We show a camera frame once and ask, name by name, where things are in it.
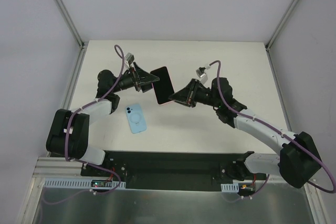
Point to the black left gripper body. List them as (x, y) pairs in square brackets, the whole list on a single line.
[(136, 80)]

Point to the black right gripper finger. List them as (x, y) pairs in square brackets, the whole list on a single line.
[(184, 95), (189, 103)]

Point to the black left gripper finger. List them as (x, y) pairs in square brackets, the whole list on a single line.
[(145, 87), (144, 77)]

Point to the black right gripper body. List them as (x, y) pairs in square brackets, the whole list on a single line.
[(192, 93)]

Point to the black screen smartphone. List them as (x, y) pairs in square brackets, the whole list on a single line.
[(163, 88)]

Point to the pink phone case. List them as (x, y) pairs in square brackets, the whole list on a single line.
[(166, 103)]

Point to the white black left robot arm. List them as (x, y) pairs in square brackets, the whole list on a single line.
[(69, 132)]

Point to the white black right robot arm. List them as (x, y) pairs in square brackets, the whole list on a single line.
[(295, 159)]

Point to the light blue phone case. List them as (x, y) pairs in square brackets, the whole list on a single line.
[(135, 118)]

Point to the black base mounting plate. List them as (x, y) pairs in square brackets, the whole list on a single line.
[(194, 184)]

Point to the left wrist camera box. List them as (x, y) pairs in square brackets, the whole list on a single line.
[(128, 60)]

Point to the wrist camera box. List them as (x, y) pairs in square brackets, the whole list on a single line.
[(201, 73), (128, 60)]

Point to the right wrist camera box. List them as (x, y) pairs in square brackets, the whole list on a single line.
[(201, 73)]

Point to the right white cable duct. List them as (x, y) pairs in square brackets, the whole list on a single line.
[(230, 188)]

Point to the white cable duct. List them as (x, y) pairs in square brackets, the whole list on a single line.
[(75, 183), (230, 188)]

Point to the left aluminium corner post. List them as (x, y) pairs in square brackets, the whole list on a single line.
[(70, 23)]

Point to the aluminium corner post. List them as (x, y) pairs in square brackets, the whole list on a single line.
[(285, 17), (70, 23)]

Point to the aluminium front frame rail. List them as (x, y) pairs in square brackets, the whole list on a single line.
[(52, 166)]

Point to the left white cable duct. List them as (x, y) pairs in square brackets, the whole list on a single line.
[(75, 183)]

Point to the right aluminium corner post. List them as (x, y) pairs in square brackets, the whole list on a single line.
[(285, 17)]

